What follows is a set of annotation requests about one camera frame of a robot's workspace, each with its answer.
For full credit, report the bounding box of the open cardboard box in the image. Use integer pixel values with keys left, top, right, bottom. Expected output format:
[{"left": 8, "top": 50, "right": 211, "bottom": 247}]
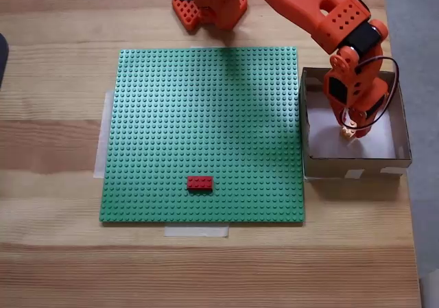
[{"left": 298, "top": 67, "right": 413, "bottom": 182}]

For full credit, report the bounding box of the green lego baseplate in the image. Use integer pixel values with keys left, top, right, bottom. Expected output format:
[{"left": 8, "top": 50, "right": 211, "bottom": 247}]
[{"left": 98, "top": 46, "right": 306, "bottom": 226}]

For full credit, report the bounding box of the red lego block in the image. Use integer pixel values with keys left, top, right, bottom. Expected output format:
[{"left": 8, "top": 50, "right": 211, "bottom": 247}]
[{"left": 187, "top": 176, "right": 214, "bottom": 193}]

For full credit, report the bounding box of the wide masking tape strip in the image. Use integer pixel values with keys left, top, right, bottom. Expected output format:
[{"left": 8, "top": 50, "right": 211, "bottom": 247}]
[{"left": 93, "top": 88, "right": 117, "bottom": 180}]

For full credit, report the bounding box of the black rounded device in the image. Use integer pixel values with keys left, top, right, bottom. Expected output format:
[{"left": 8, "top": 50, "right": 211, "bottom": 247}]
[{"left": 0, "top": 32, "right": 10, "bottom": 93}]

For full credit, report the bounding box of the gripper servo cable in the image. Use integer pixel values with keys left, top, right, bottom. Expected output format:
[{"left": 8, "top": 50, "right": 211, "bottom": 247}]
[{"left": 342, "top": 56, "right": 402, "bottom": 131}]

